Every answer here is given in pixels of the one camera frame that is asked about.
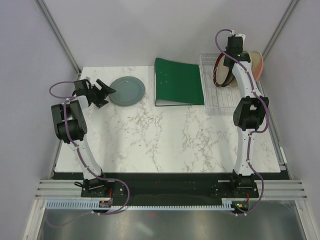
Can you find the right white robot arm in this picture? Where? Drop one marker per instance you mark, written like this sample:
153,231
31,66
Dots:
251,110

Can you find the white wire dish rack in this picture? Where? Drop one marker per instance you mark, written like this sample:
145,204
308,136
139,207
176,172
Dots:
217,100

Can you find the aluminium frame rail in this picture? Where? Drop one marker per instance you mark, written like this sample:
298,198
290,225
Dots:
273,190

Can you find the right aluminium corner post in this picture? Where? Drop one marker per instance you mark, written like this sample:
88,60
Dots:
280,26

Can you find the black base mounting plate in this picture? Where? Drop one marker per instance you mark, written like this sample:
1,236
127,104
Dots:
170,188

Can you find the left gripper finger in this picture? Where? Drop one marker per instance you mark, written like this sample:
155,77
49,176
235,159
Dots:
101,101
105,89

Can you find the dark rimmed beige plate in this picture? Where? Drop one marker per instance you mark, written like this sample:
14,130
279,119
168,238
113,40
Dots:
230,81

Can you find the pink and cream plate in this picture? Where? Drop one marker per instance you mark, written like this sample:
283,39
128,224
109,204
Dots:
257,62

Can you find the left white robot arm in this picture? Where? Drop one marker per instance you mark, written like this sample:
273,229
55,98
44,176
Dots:
70,125

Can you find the left aluminium corner post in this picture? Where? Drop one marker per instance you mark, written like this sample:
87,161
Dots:
58,35

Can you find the green ring binder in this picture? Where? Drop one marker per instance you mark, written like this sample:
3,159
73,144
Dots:
177,84

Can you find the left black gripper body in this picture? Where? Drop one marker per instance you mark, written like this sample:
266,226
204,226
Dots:
97,95

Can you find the pale green plate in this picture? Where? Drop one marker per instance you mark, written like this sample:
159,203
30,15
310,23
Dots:
247,53

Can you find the red rimmed cream plate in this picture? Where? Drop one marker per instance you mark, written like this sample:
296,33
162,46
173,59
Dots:
220,72

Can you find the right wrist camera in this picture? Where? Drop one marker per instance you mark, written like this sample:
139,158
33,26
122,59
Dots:
242,35

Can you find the grey-blue plate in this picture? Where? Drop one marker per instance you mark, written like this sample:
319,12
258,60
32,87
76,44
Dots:
129,91

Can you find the aluminium corner post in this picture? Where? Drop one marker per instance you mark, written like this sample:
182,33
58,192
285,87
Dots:
280,26
58,35

